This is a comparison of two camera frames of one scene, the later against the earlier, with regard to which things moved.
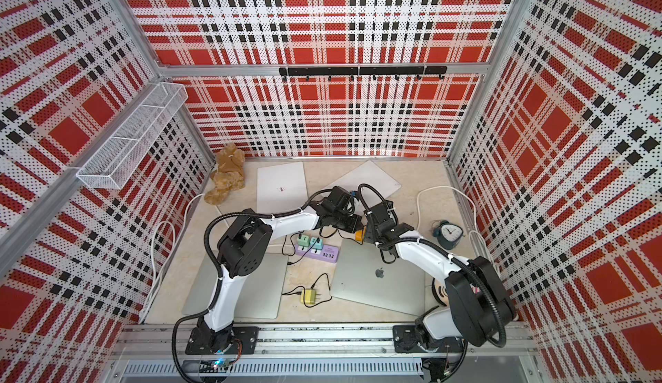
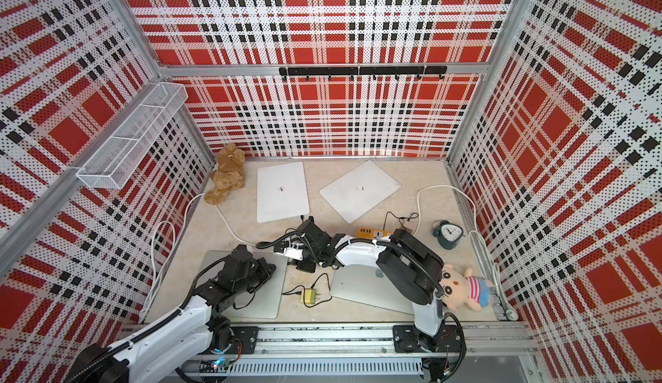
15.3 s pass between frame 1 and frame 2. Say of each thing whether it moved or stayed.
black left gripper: moved
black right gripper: moved
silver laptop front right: stayed
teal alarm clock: stayed
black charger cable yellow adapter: stayed
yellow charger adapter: stayed
